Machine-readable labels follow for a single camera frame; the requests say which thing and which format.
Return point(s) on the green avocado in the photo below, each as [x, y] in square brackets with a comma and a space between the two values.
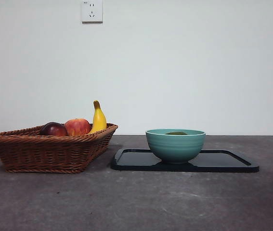
[176, 132]

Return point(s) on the teal ceramic bowl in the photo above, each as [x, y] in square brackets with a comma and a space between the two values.
[176, 149]

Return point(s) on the yellow banana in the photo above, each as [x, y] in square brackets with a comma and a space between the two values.
[99, 120]

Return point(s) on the red yellow apple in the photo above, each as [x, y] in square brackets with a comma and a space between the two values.
[78, 126]

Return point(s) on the dark red plum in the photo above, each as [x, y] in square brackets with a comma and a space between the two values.
[53, 130]

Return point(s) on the black rectangular tray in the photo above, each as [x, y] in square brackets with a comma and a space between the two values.
[223, 163]

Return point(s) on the brown wicker basket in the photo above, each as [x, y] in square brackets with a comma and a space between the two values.
[44, 154]

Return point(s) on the white wall socket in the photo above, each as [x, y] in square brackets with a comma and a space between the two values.
[92, 12]

